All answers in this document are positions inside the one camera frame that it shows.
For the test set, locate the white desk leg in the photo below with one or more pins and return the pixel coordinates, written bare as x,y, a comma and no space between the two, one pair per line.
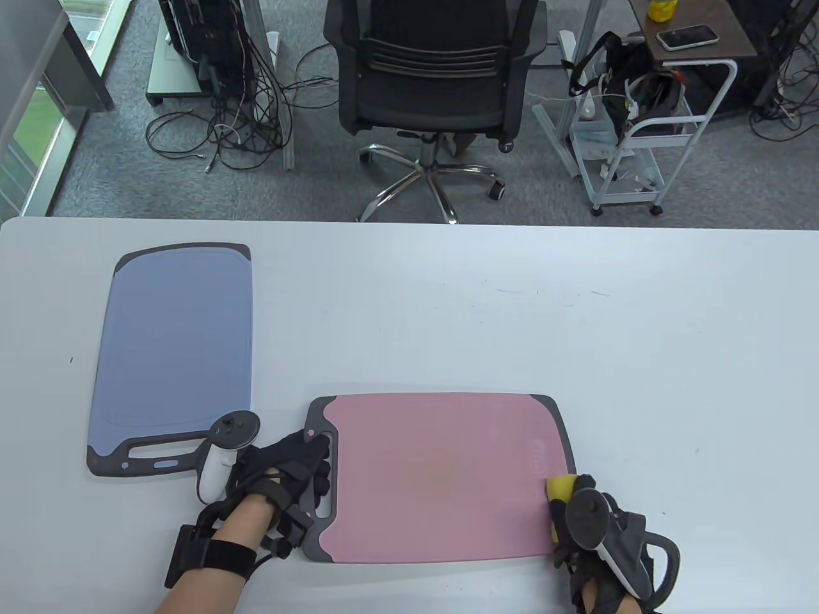
254,19

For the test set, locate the grey left hand controller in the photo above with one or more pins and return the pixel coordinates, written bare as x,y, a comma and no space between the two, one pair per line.
211,473

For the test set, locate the white cart with brown top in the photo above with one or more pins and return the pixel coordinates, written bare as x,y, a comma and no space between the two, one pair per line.
710,51

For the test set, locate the glass window panel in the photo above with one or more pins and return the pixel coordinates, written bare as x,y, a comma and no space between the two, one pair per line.
38,128

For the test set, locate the black bag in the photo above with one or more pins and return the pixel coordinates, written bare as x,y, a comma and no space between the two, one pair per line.
630,64

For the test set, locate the grey right hand controller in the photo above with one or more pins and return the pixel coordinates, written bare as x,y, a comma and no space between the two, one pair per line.
588,518

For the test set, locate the yellow bottle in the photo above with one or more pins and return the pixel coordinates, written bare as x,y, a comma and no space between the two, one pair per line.
662,9

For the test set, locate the pink cutting board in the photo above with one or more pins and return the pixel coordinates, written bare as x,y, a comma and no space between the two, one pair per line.
441,480

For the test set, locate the black office chair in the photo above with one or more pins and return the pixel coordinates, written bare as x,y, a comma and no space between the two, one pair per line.
435,83

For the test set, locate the grey metal base plate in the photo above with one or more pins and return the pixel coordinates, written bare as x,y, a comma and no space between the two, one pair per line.
169,73

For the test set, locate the grey hand controller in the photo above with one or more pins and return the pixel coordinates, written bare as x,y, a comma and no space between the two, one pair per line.
211,473
588,518

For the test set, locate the blue cutting board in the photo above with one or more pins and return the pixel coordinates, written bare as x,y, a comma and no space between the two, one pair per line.
173,339

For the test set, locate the black computer tower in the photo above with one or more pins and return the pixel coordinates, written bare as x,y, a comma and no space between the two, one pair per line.
211,38

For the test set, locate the blue packet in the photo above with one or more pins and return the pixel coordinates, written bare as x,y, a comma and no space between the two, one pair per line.
595,134

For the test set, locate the person's right hand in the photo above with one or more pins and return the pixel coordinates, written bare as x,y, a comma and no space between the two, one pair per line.
601,595

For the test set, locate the white smartphone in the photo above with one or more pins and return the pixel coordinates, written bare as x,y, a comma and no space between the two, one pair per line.
688,37

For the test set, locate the yellow sponge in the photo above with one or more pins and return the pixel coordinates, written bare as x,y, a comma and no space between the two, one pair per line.
562,487

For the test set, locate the silver metal desk leg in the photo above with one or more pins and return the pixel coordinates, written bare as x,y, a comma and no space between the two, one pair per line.
556,137

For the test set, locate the person's left hand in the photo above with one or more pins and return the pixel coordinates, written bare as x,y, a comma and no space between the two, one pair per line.
294,457

